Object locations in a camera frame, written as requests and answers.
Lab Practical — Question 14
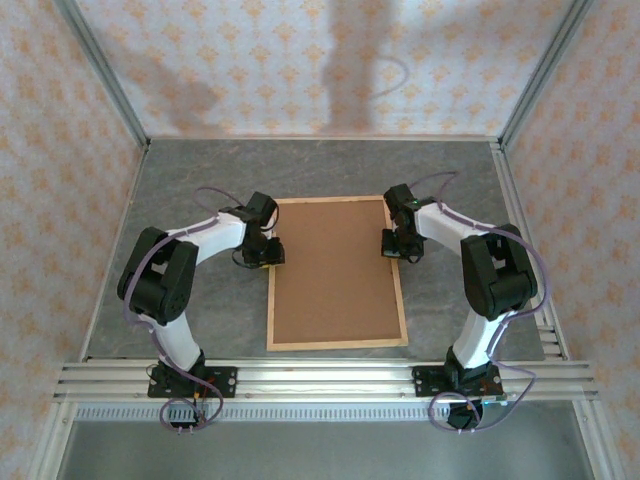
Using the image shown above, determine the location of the brown backing board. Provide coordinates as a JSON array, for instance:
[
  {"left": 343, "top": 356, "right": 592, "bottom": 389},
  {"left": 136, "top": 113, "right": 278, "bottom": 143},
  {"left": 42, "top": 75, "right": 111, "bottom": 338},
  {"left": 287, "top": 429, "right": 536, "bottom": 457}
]
[{"left": 272, "top": 199, "right": 404, "bottom": 345}]

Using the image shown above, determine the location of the light wooden picture frame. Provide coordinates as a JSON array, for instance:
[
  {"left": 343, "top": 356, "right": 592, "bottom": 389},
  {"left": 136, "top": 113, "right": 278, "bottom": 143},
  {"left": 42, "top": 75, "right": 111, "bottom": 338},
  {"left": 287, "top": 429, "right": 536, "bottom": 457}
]
[{"left": 265, "top": 195, "right": 410, "bottom": 353}]

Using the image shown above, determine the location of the black electronics box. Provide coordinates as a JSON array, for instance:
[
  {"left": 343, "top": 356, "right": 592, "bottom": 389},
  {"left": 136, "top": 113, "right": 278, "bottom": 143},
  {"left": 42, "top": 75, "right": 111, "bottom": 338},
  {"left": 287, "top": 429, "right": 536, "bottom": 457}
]
[{"left": 447, "top": 402, "right": 484, "bottom": 432}]

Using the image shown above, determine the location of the grey metal panel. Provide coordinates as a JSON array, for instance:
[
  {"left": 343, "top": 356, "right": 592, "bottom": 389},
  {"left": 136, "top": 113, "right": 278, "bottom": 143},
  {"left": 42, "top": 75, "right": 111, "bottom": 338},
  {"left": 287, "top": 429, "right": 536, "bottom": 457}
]
[{"left": 54, "top": 420, "right": 596, "bottom": 480}]

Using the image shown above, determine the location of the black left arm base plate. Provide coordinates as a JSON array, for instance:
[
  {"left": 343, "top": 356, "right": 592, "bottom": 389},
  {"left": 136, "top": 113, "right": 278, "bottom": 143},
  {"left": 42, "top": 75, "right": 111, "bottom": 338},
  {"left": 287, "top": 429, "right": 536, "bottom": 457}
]
[{"left": 147, "top": 366, "right": 239, "bottom": 400}]

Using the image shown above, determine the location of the wide aluminium base rail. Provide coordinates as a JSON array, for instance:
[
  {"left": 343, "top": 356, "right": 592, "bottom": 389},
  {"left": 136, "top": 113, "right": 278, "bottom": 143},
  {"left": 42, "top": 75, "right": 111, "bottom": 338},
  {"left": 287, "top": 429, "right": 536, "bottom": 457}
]
[{"left": 52, "top": 360, "right": 601, "bottom": 402}]

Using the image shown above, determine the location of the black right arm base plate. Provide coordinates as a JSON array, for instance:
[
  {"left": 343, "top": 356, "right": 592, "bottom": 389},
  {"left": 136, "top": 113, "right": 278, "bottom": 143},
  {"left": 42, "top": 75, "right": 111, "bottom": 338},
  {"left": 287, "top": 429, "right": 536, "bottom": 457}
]
[{"left": 412, "top": 364, "right": 504, "bottom": 400}]

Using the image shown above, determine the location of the aluminium back rail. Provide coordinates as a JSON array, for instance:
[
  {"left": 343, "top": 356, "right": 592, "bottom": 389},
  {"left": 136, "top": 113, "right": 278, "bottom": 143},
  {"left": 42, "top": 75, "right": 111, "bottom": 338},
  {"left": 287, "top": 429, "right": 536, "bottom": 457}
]
[{"left": 147, "top": 132, "right": 501, "bottom": 143}]

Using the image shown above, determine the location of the aluminium side rail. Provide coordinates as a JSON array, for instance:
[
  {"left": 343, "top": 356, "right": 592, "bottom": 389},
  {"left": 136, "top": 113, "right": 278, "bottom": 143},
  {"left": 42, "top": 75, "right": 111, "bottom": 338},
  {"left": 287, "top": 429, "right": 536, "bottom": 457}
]
[
  {"left": 78, "top": 143, "right": 151, "bottom": 362},
  {"left": 491, "top": 141, "right": 571, "bottom": 362}
]

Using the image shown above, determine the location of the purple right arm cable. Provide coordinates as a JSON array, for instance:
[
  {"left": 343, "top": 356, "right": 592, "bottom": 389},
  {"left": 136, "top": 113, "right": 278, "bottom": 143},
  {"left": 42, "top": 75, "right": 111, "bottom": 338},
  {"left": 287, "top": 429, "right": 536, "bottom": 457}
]
[{"left": 413, "top": 171, "right": 552, "bottom": 435}]

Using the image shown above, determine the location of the slotted grey cable duct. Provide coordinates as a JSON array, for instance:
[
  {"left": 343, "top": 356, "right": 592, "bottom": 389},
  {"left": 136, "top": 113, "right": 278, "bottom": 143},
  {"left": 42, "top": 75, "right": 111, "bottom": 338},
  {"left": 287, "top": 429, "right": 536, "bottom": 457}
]
[{"left": 74, "top": 404, "right": 584, "bottom": 424}]

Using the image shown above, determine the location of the aluminium corner post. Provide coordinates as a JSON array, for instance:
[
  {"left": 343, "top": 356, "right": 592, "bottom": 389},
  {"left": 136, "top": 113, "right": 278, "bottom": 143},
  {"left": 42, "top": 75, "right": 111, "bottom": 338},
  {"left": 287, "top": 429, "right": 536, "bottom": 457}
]
[
  {"left": 498, "top": 0, "right": 597, "bottom": 149},
  {"left": 53, "top": 0, "right": 152, "bottom": 150}
]

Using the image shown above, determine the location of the aluminium leg post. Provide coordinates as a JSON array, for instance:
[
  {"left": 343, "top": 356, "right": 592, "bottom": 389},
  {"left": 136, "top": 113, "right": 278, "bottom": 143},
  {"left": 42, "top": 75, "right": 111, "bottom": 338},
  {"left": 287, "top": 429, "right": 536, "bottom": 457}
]
[
  {"left": 27, "top": 402, "right": 76, "bottom": 480},
  {"left": 572, "top": 399, "right": 619, "bottom": 480}
]

